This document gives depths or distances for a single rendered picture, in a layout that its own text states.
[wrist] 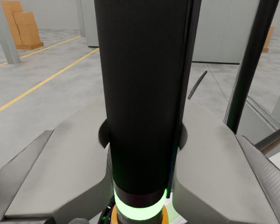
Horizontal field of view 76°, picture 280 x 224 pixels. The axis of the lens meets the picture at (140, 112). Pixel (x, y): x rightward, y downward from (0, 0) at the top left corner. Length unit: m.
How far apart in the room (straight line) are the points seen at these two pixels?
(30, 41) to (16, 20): 0.74
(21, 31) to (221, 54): 7.03
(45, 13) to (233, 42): 11.89
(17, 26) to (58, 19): 5.99
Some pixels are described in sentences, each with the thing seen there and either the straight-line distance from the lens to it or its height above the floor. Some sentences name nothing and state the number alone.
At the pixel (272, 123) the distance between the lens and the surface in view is 1.23.
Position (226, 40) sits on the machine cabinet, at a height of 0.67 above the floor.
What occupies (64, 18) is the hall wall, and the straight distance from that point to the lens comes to 14.04.
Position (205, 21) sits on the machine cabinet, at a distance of 5.70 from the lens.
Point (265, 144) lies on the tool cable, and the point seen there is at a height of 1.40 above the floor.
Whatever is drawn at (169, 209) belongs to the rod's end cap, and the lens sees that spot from 0.19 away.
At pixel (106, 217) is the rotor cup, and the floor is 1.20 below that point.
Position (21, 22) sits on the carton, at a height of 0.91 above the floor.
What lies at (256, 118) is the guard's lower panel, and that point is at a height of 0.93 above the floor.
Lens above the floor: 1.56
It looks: 31 degrees down
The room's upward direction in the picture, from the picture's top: straight up
